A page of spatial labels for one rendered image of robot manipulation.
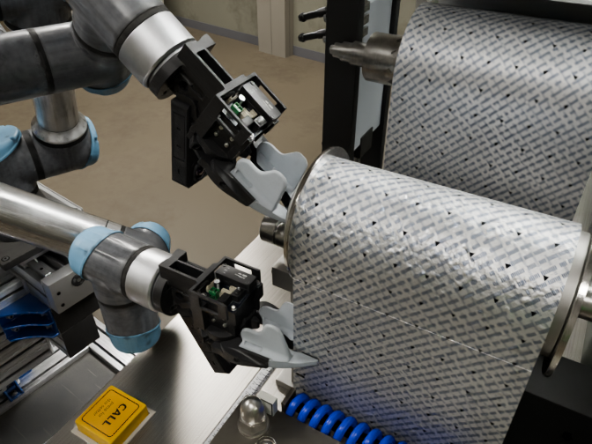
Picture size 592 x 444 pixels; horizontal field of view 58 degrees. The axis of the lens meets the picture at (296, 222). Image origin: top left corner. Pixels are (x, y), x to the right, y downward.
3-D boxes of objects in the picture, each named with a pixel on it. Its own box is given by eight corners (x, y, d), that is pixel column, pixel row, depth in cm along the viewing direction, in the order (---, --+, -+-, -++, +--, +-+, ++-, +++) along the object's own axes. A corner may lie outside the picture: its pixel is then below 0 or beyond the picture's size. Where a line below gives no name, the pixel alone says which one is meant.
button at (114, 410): (114, 394, 80) (111, 383, 78) (150, 414, 77) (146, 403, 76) (77, 430, 75) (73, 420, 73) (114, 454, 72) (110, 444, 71)
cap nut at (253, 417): (248, 404, 63) (247, 381, 61) (275, 418, 62) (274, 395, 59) (231, 429, 61) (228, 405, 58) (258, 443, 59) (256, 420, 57)
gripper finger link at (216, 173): (246, 206, 56) (191, 142, 56) (239, 213, 57) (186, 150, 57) (271, 187, 59) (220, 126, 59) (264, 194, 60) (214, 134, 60)
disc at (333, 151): (342, 237, 66) (353, 126, 58) (346, 238, 66) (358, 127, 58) (281, 305, 56) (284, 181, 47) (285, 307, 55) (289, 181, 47)
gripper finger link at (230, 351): (260, 369, 59) (198, 337, 62) (261, 378, 60) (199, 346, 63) (283, 340, 62) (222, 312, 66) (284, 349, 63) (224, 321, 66)
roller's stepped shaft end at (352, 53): (336, 56, 76) (336, 33, 74) (374, 64, 74) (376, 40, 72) (325, 63, 74) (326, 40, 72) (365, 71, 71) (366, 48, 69)
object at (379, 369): (295, 386, 66) (295, 276, 55) (486, 478, 57) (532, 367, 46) (293, 389, 66) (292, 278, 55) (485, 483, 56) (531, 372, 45)
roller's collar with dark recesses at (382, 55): (378, 71, 76) (382, 25, 72) (418, 79, 73) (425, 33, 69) (359, 87, 71) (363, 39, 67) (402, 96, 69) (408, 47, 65)
